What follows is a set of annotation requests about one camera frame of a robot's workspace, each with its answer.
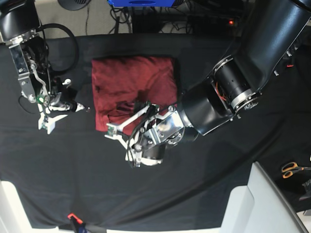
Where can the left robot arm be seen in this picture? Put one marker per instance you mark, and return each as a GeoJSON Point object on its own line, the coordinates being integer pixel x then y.
{"type": "Point", "coordinates": [234, 83]}

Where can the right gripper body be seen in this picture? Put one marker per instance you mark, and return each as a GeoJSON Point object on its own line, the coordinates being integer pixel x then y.
{"type": "Point", "coordinates": [59, 101]}

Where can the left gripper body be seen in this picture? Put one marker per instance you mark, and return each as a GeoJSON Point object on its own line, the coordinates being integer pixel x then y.
{"type": "Point", "coordinates": [132, 134]}

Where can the black round lamp base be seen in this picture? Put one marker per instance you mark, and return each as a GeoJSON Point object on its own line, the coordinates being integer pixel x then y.
{"type": "Point", "coordinates": [73, 5]}

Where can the yellow handled scissors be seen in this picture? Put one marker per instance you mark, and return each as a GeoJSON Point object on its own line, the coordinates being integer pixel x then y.
{"type": "Point", "coordinates": [292, 168]}

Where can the blue clamp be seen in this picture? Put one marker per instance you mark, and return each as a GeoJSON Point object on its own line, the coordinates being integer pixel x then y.
{"type": "Point", "coordinates": [77, 224]}

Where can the blue box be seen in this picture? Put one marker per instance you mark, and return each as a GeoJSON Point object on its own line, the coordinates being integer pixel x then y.
{"type": "Point", "coordinates": [141, 3]}

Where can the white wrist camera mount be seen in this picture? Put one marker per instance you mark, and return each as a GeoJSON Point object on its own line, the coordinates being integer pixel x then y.
{"type": "Point", "coordinates": [112, 131]}

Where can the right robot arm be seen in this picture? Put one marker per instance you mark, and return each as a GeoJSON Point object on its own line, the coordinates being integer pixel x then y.
{"type": "Point", "coordinates": [22, 31]}

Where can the black table cloth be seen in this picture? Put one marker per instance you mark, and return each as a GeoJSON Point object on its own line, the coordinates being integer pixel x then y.
{"type": "Point", "coordinates": [76, 169]}

